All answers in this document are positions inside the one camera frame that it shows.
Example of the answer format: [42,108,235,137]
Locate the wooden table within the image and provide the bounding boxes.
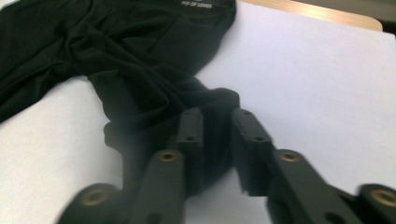
[239,0,384,32]

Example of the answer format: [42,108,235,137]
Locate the black pants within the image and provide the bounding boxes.
[0,0,241,190]

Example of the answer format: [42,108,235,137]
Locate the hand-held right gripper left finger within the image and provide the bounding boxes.
[130,106,205,224]

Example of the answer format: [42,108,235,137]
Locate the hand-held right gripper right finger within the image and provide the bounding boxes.
[231,107,365,224]

